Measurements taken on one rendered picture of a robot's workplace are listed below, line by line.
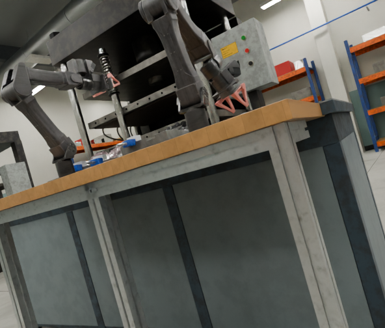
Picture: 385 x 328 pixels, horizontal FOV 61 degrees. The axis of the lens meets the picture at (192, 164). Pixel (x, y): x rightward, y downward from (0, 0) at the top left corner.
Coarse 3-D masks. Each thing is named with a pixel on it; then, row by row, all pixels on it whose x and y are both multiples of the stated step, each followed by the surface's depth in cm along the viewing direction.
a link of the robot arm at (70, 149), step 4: (68, 144) 122; (72, 144) 124; (68, 148) 122; (72, 148) 123; (68, 152) 122; (72, 152) 123; (64, 156) 120; (68, 156) 121; (72, 156) 123; (52, 160) 124; (56, 160) 123; (60, 160) 121
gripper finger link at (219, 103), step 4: (228, 96) 122; (220, 100) 119; (228, 100) 121; (216, 104) 119; (220, 104) 119; (232, 104) 122; (224, 108) 120; (228, 108) 120; (232, 108) 121; (232, 112) 121
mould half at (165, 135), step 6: (180, 126) 161; (186, 126) 156; (162, 132) 131; (168, 132) 132; (174, 132) 135; (180, 132) 139; (186, 132) 143; (144, 138) 136; (156, 138) 133; (162, 138) 131; (168, 138) 131; (138, 144) 138; (144, 144) 136; (150, 144) 135; (126, 150) 142; (132, 150) 140
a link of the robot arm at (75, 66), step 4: (72, 60) 138; (76, 60) 139; (80, 60) 140; (68, 64) 138; (72, 64) 137; (76, 64) 139; (80, 64) 140; (84, 64) 142; (68, 68) 139; (72, 68) 138; (76, 68) 138; (80, 68) 139; (84, 68) 141; (76, 72) 137; (84, 72) 141; (72, 76) 132; (76, 76) 134; (80, 76) 136; (72, 80) 132; (76, 80) 134; (80, 80) 136; (80, 84) 137; (72, 88) 139
